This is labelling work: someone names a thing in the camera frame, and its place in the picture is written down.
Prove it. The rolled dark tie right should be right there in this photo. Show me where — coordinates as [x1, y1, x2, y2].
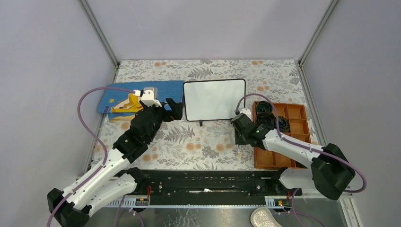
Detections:
[278, 116, 291, 132]

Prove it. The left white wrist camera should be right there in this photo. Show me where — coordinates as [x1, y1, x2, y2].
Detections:
[133, 87, 162, 108]

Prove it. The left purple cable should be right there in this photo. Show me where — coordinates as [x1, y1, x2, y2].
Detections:
[46, 87, 137, 227]

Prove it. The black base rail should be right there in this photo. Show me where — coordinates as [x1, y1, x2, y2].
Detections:
[128, 170, 302, 207]

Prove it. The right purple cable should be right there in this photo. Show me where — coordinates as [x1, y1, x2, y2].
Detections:
[235, 93, 367, 193]

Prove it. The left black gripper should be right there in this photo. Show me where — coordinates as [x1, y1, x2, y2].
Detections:
[140, 98, 184, 143]

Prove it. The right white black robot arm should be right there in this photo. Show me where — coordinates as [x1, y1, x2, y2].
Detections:
[231, 113, 356, 200]

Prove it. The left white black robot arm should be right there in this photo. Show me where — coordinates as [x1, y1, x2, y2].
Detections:
[47, 98, 184, 227]

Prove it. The white marker pen yellow end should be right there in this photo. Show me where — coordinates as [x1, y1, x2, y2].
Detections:
[237, 145, 242, 157]

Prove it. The small black-framed whiteboard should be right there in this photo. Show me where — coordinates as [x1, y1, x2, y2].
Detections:
[183, 79, 246, 122]

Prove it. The orange wooden compartment tray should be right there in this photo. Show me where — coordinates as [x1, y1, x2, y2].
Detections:
[253, 103, 311, 170]

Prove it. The purple cable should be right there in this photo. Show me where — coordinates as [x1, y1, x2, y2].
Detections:
[235, 93, 367, 193]
[46, 87, 137, 227]

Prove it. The blue cartoon print cloth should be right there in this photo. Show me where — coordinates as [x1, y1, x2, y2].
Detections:
[97, 80, 184, 120]

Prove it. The grey speckled oval object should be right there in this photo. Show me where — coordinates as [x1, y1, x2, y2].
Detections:
[250, 207, 282, 227]

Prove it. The rolled dark tie top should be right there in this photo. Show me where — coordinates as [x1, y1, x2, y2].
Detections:
[255, 101, 273, 115]

